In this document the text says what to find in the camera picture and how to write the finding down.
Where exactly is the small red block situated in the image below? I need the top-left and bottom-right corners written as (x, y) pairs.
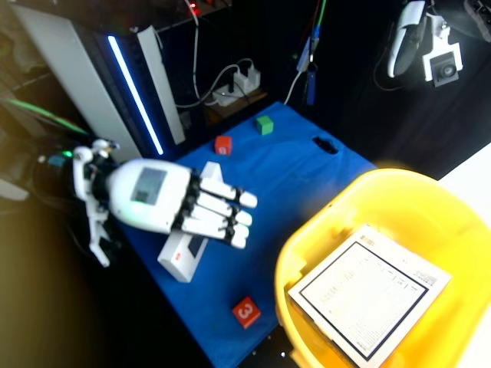
top-left (213, 135), bottom-right (233, 156)

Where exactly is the white tower with blue light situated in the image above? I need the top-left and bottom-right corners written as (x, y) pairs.
top-left (11, 3), bottom-right (187, 173)

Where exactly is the green wire bundle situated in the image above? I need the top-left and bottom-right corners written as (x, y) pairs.
top-left (0, 97), bottom-right (91, 137)

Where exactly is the green cable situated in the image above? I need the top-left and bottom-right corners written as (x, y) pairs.
top-left (308, 0), bottom-right (328, 39)

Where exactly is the red block with number three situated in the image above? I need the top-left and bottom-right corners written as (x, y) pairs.
top-left (231, 296), bottom-right (262, 330)

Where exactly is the black cable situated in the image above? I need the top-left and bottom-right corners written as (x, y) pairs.
top-left (374, 49), bottom-right (404, 93)

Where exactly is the blue usb plug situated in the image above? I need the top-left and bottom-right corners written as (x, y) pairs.
top-left (305, 63), bottom-right (318, 107)

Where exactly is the long white box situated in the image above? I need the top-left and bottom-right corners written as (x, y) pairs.
top-left (157, 160), bottom-right (226, 284)

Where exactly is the grey cable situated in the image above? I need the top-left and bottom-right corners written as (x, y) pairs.
top-left (206, 57), bottom-right (255, 101)

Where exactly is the grey usb adapter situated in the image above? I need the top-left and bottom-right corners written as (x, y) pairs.
top-left (297, 26), bottom-right (321, 73)

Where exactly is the blue cloth mat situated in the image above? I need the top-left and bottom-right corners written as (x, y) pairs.
top-left (114, 100), bottom-right (379, 368)

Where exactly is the green block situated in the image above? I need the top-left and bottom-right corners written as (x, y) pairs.
top-left (255, 115), bottom-right (275, 136)

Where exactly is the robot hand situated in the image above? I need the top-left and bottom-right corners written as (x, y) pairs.
top-left (108, 158), bottom-right (259, 250)
top-left (462, 0), bottom-right (491, 42)

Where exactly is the white charger plug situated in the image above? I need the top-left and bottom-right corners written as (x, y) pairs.
top-left (234, 63), bottom-right (262, 92)

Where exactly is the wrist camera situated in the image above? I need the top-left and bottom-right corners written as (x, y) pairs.
top-left (421, 41), bottom-right (464, 88)

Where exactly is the calculator box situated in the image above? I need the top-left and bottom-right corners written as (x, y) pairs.
top-left (287, 224), bottom-right (453, 368)

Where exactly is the yellow plastic bin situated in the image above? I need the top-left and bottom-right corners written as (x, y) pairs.
top-left (274, 168), bottom-right (491, 368)

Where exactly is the white adapter cable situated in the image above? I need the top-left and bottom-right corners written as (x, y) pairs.
top-left (283, 70), bottom-right (305, 105)

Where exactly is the brown wooden board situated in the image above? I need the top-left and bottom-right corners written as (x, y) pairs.
top-left (203, 90), bottom-right (266, 126)

